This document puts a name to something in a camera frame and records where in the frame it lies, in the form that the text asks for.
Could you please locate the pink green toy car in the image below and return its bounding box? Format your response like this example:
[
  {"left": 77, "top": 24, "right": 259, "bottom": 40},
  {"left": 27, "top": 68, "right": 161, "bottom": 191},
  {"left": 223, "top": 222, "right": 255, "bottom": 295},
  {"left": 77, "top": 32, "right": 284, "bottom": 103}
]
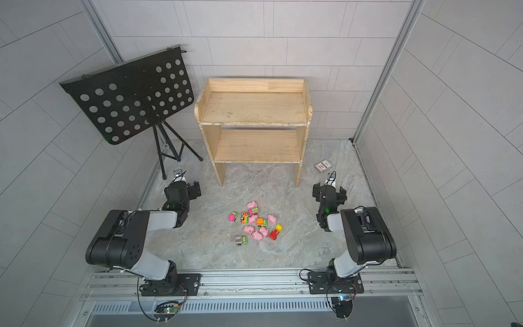
[{"left": 228, "top": 211, "right": 238, "bottom": 222}]

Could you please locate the left controller board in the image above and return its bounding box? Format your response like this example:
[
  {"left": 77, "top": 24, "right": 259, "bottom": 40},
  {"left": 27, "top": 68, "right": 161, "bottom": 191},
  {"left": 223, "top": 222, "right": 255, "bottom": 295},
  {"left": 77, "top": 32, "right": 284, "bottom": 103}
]
[{"left": 154, "top": 301, "right": 181, "bottom": 316}]

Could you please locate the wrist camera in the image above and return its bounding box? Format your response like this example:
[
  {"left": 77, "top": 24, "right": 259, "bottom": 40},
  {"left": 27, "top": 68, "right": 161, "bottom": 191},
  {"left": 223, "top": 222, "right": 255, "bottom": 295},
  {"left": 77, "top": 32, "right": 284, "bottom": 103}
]
[
  {"left": 172, "top": 171, "right": 186, "bottom": 182},
  {"left": 324, "top": 172, "right": 336, "bottom": 187}
]

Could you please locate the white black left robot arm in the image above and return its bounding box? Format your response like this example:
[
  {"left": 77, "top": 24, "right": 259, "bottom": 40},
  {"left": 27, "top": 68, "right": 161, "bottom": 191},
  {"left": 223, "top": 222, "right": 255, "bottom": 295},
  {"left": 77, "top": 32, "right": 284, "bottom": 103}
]
[{"left": 85, "top": 176, "right": 202, "bottom": 281}]

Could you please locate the aluminium mounting rail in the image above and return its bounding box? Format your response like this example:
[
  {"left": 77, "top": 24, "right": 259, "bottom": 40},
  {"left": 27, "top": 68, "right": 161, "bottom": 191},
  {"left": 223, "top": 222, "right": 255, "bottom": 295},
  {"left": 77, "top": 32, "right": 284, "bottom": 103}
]
[{"left": 80, "top": 267, "right": 424, "bottom": 303}]

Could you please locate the wooden two-tier shelf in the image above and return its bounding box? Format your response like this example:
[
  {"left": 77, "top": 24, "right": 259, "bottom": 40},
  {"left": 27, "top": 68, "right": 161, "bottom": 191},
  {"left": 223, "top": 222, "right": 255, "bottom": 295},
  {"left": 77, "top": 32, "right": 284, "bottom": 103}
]
[{"left": 194, "top": 78, "right": 313, "bottom": 186}]

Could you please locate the orange green mixer truck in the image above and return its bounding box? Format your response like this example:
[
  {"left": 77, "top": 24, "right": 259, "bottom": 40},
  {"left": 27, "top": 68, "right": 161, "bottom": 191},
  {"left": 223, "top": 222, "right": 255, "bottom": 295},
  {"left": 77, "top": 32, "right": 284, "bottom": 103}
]
[{"left": 256, "top": 218, "right": 268, "bottom": 228}]

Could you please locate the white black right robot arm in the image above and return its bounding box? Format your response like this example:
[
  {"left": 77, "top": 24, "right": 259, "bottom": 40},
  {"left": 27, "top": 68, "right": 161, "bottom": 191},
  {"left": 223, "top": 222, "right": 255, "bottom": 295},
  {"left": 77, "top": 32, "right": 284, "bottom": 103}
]
[{"left": 313, "top": 183, "right": 397, "bottom": 282}]

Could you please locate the black perforated music stand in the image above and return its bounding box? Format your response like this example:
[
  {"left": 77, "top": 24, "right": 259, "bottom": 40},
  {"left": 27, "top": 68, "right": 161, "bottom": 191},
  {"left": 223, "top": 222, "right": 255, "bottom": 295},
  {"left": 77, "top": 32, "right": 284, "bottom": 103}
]
[{"left": 60, "top": 46, "right": 196, "bottom": 162}]

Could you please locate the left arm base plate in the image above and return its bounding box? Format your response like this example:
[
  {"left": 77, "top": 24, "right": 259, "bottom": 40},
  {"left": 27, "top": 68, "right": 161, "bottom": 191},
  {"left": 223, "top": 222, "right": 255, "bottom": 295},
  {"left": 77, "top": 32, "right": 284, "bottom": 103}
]
[{"left": 138, "top": 273, "right": 202, "bottom": 296}]

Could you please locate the pink toy pig lower left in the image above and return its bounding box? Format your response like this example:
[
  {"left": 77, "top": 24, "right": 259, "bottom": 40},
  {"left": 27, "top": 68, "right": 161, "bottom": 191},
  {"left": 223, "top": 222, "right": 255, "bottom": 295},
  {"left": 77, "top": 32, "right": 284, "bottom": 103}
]
[{"left": 243, "top": 226, "right": 256, "bottom": 235}]

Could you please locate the controller board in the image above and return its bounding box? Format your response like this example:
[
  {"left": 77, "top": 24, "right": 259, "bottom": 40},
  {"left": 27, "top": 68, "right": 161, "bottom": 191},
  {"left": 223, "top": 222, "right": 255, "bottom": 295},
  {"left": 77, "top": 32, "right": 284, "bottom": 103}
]
[
  {"left": 330, "top": 297, "right": 354, "bottom": 320},
  {"left": 154, "top": 301, "right": 181, "bottom": 316}
]

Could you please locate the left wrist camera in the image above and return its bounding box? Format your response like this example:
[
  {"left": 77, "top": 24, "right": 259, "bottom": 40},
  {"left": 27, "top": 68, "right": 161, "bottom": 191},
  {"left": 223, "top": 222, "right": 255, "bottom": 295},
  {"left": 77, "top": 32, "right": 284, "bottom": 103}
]
[{"left": 172, "top": 171, "right": 186, "bottom": 182}]

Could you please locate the right controller board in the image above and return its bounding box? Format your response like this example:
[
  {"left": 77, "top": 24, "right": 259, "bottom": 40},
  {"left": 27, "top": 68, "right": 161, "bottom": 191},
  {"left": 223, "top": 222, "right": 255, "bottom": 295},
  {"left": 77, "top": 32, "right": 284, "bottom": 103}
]
[{"left": 330, "top": 297, "right": 354, "bottom": 320}]

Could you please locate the red yellow toy truck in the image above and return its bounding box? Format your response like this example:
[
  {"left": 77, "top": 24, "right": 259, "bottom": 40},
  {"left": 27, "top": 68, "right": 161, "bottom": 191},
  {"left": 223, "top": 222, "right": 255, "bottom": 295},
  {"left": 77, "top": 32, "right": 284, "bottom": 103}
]
[{"left": 268, "top": 224, "right": 283, "bottom": 241}]

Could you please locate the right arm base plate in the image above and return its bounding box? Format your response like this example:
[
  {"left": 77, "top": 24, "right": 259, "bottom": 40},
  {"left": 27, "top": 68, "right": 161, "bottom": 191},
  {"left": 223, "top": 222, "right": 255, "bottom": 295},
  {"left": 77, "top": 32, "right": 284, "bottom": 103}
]
[{"left": 304, "top": 271, "right": 364, "bottom": 295}]

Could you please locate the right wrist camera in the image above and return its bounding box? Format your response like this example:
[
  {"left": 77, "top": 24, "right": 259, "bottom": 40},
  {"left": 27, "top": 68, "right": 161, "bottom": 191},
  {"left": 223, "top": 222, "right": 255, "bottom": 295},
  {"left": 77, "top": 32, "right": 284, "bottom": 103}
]
[{"left": 324, "top": 172, "right": 336, "bottom": 187}]

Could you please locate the small card box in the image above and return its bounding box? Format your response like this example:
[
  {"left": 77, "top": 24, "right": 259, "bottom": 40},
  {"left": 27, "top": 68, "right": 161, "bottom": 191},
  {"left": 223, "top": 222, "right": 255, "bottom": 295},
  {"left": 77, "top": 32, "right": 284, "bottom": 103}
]
[{"left": 314, "top": 159, "right": 333, "bottom": 174}]

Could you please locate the pink toy pig lower right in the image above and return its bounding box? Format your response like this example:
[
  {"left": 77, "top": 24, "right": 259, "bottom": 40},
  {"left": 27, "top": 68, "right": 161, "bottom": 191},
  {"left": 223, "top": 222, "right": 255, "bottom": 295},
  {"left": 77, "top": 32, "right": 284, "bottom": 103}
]
[{"left": 259, "top": 227, "right": 269, "bottom": 238}]

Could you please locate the pink green block toy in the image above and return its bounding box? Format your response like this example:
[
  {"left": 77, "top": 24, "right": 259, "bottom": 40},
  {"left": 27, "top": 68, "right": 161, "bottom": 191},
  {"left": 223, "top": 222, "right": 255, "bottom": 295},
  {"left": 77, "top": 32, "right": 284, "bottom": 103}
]
[{"left": 248, "top": 207, "right": 259, "bottom": 217}]

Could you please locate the pink toy pig bottom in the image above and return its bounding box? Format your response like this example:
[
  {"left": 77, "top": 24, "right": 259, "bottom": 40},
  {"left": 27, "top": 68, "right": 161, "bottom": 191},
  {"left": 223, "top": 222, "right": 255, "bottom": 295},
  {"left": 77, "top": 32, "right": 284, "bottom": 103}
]
[{"left": 252, "top": 232, "right": 264, "bottom": 241}]

